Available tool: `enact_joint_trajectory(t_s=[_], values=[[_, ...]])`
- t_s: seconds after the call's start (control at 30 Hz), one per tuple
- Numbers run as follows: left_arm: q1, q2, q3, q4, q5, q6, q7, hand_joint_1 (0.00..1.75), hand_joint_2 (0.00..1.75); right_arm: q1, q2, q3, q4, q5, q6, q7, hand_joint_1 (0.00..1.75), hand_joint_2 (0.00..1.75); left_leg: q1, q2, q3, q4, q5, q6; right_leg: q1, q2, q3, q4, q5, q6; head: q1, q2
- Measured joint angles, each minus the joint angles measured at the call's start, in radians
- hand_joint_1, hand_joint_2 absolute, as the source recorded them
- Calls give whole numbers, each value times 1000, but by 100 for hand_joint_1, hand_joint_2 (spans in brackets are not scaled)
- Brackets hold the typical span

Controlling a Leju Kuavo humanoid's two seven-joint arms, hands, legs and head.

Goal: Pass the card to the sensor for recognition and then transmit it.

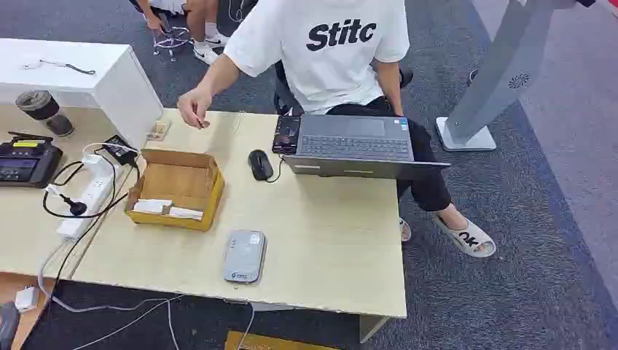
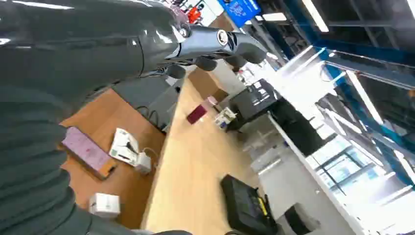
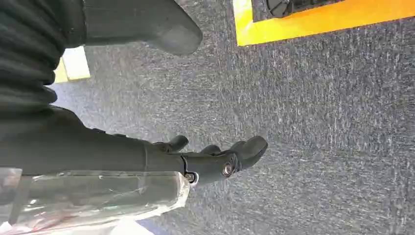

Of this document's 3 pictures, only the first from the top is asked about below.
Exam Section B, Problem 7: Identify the black smartphone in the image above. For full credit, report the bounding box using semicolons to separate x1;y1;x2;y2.
271;115;302;155

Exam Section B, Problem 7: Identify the person in white shirt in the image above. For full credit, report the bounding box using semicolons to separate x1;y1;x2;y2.
177;0;497;259

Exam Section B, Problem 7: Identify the grey floor stand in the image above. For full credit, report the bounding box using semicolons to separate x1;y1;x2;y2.
434;0;597;153

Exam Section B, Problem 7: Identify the white charger block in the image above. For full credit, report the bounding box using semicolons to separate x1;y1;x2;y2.
14;285;41;313

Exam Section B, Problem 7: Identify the person in background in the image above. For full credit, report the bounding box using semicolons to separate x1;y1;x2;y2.
128;0;232;66

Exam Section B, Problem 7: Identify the grey open laptop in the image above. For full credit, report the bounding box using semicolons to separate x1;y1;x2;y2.
283;114;451;181

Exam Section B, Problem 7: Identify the black cable with plug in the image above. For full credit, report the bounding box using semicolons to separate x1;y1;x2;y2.
42;147;141;219

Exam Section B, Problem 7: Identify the wire stool frame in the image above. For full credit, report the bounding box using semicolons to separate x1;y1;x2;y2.
152;26;192;63

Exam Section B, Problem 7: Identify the wooden card box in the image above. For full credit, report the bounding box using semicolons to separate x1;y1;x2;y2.
124;148;226;233

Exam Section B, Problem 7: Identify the black desk terminal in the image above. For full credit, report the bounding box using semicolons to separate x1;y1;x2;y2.
0;131;64;190

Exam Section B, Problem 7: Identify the person's right hand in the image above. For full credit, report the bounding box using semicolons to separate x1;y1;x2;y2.
177;87;214;131

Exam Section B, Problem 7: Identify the white earpiece with dark cable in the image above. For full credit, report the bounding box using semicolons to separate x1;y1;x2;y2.
23;58;97;77

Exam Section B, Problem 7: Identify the black mouse cable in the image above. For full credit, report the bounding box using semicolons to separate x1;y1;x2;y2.
265;154;286;184

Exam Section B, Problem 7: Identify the white card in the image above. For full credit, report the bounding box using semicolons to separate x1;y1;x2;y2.
167;206;205;222
133;198;173;215

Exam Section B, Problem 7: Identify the dark lidded jar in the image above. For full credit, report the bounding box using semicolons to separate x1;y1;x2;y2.
15;90;76;139

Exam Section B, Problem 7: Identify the small wooden clip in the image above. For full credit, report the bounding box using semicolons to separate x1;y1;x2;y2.
146;120;172;142

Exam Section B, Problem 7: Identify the black power adapter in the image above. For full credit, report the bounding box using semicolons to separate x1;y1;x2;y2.
102;135;139;167

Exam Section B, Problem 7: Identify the white power strip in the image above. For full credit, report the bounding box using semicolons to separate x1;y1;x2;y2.
55;153;125;241

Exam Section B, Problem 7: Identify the white cabinet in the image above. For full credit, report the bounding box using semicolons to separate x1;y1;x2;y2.
0;38;164;149

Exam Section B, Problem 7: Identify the yellow board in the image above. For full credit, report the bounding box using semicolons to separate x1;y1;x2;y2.
224;330;340;350

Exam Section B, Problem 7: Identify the thin white cable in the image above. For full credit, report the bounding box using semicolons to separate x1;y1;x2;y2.
235;302;257;350

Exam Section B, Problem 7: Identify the black computer mouse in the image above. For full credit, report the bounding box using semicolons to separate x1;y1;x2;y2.
248;149;274;182

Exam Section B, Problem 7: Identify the pale desk leg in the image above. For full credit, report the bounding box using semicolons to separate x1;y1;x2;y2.
359;314;391;344

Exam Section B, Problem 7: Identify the dark grey object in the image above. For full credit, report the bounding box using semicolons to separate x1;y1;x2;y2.
0;301;22;350

